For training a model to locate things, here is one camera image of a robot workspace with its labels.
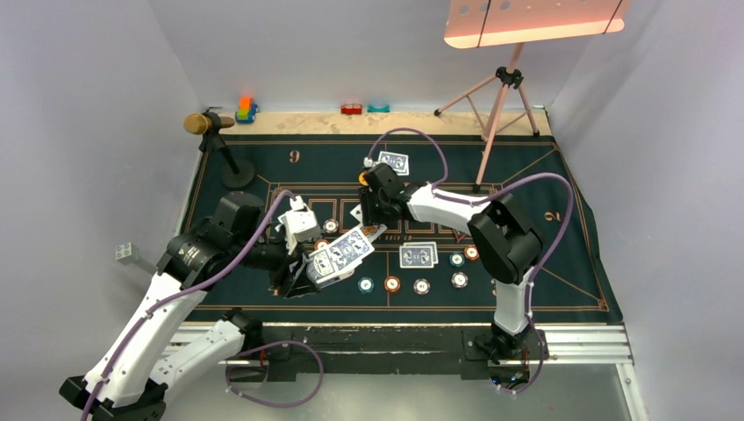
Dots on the orange chip stack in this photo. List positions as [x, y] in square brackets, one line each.
[392, 284]

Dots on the gold microphone on stand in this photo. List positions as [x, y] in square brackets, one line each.
[236, 174]

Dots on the grey lego brick handle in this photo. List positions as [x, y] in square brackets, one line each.
[128, 254]

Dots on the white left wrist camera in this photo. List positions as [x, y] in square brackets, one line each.
[300, 224]

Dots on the brown white chip stack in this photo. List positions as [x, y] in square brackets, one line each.
[421, 286]

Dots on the blue green chip stack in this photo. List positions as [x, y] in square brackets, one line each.
[366, 285]

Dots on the dark green poker mat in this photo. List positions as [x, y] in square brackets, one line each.
[572, 286]

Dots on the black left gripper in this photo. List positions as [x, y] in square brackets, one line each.
[295, 281]

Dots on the orange chips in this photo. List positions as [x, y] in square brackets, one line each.
[321, 243]

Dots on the orange blue toy car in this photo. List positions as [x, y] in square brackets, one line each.
[247, 110]

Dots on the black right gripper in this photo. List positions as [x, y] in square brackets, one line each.
[370, 214]

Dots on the red toy block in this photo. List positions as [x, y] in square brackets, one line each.
[351, 109]

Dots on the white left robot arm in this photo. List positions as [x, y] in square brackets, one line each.
[135, 379]

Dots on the pink music stand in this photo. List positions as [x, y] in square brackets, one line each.
[479, 24]

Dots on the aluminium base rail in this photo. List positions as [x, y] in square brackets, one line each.
[566, 344]

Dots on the dealt card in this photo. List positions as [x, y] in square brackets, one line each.
[402, 165]
[412, 256]

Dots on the teal toy block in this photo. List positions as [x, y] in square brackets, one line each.
[378, 108]

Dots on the face up spades card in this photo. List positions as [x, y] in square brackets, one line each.
[372, 232]

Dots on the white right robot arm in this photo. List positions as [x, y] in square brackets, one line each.
[505, 238]

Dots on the blue playing card deck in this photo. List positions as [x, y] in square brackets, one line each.
[334, 262]

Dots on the brown white chips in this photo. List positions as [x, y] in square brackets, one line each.
[331, 226]

